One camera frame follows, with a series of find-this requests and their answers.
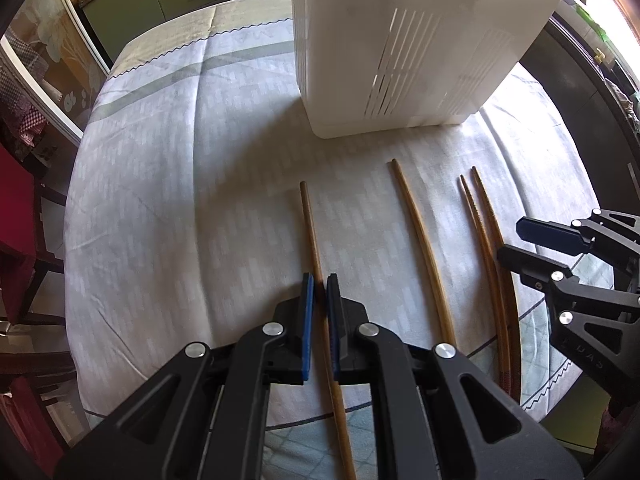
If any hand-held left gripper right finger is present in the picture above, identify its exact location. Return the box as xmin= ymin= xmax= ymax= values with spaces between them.
xmin=325 ymin=273 xmax=584 ymax=480

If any red wooden chair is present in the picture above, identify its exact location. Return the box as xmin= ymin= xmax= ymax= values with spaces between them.
xmin=0 ymin=142 xmax=77 ymax=463

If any sliding glass door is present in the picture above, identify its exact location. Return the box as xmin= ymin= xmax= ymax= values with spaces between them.
xmin=0 ymin=7 xmax=112 ymax=147

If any grey dish rag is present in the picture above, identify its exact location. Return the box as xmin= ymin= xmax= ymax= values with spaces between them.
xmin=606 ymin=79 xmax=640 ymax=136

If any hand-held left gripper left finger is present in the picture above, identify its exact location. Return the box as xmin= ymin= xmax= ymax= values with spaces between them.
xmin=55 ymin=272 xmax=316 ymax=480

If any reddish brown chopstick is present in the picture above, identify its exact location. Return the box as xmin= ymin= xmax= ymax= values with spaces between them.
xmin=459 ymin=174 xmax=513 ymax=397
xmin=470 ymin=166 xmax=522 ymax=407

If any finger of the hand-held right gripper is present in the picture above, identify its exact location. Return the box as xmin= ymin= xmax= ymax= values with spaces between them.
xmin=497 ymin=243 xmax=640 ymax=403
xmin=516 ymin=207 xmax=640 ymax=293

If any white plastic utensil holder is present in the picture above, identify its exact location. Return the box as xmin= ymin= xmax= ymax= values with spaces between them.
xmin=289 ymin=0 xmax=571 ymax=140

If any red checked apron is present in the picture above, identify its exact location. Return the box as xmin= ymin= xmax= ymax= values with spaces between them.
xmin=7 ymin=35 xmax=51 ymax=148

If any light bamboo chopstick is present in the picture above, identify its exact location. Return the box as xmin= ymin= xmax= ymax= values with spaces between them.
xmin=390 ymin=158 xmax=457 ymax=347
xmin=298 ymin=181 xmax=357 ymax=480

